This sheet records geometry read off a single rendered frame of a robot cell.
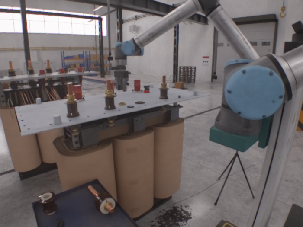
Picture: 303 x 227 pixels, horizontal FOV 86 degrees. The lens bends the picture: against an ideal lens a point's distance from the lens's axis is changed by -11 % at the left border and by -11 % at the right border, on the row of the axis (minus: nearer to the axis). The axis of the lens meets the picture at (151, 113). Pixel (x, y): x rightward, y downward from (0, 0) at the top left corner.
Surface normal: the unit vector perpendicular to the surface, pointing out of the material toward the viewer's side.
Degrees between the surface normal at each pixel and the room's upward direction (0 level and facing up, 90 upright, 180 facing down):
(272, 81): 93
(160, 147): 90
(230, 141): 90
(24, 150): 90
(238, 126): 70
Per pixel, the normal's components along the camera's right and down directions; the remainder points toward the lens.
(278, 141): -0.75, 0.18
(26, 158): 0.66, 0.21
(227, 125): -0.71, -0.15
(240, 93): -0.41, 0.30
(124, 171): -0.12, 0.28
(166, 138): 0.27, 0.27
